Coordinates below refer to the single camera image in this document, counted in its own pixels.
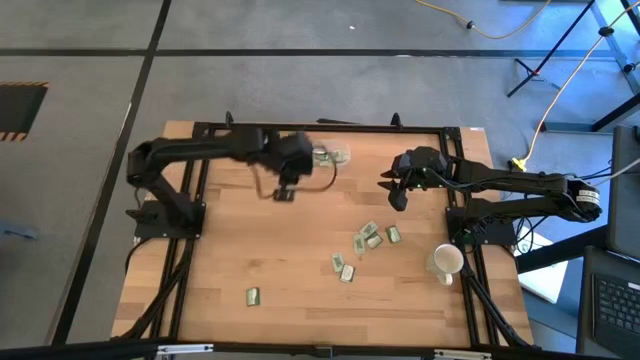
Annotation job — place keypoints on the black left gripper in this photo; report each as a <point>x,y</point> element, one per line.
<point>290,155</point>

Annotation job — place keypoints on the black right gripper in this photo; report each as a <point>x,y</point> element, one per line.
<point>422,167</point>

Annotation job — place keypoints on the green white sweetener packet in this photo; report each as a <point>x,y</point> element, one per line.
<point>253,297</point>
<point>338,262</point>
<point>369,229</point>
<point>341,156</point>
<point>347,273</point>
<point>322,159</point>
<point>359,244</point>
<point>374,240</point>
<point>393,234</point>

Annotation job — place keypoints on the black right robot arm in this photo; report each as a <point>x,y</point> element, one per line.
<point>525,182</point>

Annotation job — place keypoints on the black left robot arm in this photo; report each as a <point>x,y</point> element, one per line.
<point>200,146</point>

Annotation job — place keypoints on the clear plastic bin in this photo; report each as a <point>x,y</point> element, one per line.
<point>340,146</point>

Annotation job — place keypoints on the white ceramic mug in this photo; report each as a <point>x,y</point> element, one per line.
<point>448,260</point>

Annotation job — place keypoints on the white sheet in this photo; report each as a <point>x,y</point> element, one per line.
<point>545,282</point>

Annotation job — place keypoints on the thin black stand pole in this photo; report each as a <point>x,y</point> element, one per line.
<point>550,49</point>

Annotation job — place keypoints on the dark grey flat panel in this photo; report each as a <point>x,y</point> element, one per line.
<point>625,200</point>

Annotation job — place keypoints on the black legged desk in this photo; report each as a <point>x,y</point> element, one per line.
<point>617,112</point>

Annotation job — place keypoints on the black laptop keyboard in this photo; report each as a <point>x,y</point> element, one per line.
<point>617,305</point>

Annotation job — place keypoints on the black striped floor mat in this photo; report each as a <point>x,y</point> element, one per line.
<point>20,110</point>

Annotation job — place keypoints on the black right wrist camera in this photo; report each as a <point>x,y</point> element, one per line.
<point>398,201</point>

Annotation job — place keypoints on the black aluminium rig frame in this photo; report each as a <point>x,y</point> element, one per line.
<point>375,128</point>

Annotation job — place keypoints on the black frame hook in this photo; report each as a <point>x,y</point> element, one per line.
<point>229,119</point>
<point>396,120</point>

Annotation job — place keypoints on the silver metal bracket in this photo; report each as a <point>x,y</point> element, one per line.
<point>462,355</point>
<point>185,349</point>

